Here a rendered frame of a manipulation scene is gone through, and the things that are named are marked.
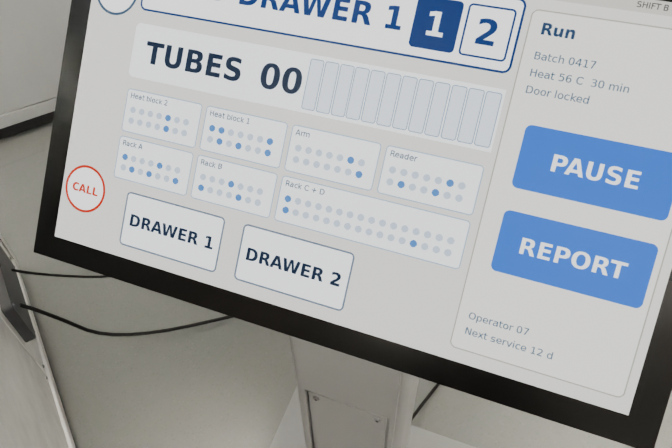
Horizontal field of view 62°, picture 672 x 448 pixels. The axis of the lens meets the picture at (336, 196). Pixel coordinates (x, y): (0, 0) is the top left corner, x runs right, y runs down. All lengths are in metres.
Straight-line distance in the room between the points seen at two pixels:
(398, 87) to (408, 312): 0.16
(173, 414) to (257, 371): 0.23
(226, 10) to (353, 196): 0.18
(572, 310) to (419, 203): 0.13
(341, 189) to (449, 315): 0.12
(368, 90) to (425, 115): 0.05
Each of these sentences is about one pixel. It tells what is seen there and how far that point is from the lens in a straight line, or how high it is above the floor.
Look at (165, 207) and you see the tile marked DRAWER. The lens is 0.49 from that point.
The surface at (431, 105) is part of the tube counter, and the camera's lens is 0.41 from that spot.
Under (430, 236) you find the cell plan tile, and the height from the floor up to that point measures 1.04.
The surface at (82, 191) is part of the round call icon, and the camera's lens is 0.54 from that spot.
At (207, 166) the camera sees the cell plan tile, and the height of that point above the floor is 1.05.
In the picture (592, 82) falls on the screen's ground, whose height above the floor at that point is 1.14.
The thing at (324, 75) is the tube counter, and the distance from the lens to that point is 0.43.
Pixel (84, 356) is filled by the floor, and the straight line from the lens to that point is 1.70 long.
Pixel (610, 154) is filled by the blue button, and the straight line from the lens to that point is 0.41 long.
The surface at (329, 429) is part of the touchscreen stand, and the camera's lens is 0.91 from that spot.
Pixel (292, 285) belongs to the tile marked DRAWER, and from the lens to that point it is 0.45.
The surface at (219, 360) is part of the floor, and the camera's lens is 1.58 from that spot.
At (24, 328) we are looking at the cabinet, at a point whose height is 0.26.
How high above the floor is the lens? 1.35
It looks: 45 degrees down
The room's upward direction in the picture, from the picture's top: 1 degrees counter-clockwise
